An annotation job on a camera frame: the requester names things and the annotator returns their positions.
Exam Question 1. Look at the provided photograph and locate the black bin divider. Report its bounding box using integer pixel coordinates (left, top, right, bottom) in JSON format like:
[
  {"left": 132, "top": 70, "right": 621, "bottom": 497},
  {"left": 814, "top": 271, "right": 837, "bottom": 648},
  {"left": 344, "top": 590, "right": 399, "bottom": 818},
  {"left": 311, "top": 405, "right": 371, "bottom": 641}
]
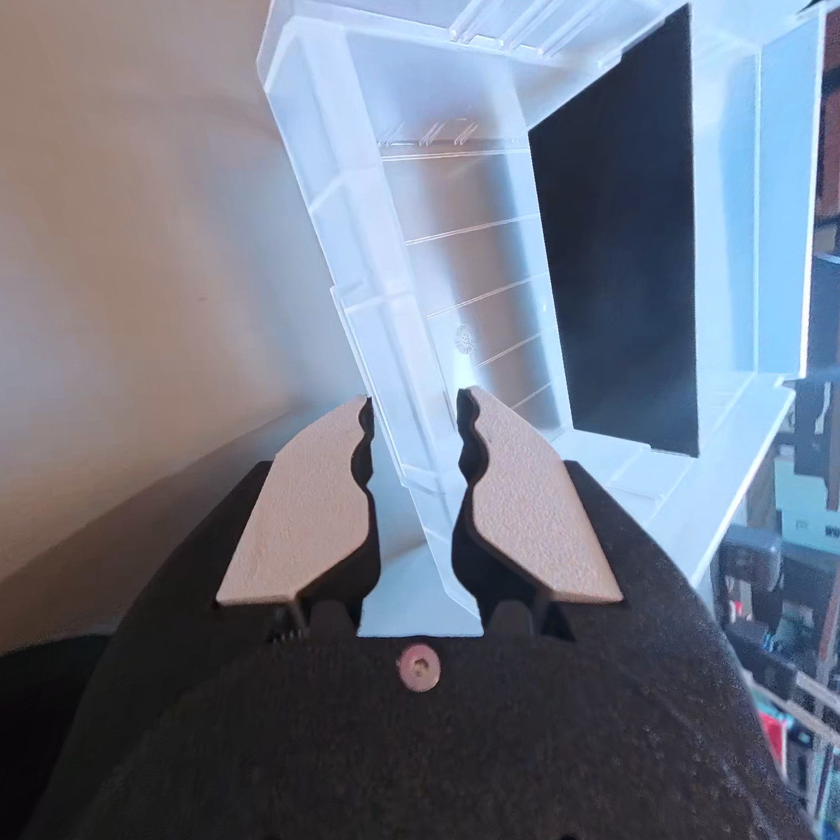
[{"left": 527, "top": 3, "right": 700, "bottom": 458}]

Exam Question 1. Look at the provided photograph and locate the clear plastic bin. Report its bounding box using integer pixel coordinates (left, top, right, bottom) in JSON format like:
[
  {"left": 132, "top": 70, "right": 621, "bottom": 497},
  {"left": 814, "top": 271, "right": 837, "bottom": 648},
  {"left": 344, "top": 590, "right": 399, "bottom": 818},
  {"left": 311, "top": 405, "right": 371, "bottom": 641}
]
[{"left": 255, "top": 0, "right": 829, "bottom": 641}]

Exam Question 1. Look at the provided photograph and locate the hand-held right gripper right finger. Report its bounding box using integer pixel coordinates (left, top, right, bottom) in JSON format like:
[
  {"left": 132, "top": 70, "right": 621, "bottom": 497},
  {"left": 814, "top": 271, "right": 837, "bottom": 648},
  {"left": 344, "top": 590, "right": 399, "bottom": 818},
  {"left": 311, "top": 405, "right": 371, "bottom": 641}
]
[{"left": 451, "top": 385, "right": 624, "bottom": 627}]

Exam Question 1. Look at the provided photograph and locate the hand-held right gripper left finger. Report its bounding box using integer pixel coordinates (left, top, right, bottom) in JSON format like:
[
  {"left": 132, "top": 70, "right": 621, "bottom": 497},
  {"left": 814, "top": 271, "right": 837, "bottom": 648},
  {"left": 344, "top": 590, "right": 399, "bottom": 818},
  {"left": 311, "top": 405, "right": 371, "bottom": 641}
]
[{"left": 217, "top": 394, "right": 383, "bottom": 634}]

